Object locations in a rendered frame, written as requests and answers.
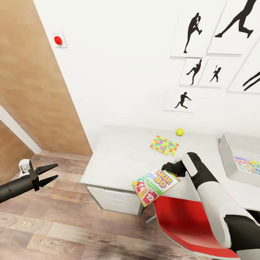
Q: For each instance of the jigsaw puzzle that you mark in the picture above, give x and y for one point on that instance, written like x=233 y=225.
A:
x=164 y=146

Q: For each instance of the board game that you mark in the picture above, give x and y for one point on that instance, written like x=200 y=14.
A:
x=247 y=165
x=154 y=184

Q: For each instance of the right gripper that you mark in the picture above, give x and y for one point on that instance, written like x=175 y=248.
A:
x=170 y=167

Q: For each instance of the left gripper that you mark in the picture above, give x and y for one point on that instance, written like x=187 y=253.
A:
x=31 y=181

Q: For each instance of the tennis ball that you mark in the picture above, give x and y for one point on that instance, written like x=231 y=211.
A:
x=179 y=132

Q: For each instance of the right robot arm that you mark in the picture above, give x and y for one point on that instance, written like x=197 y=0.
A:
x=233 y=227

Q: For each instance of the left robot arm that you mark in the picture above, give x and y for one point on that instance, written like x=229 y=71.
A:
x=27 y=180

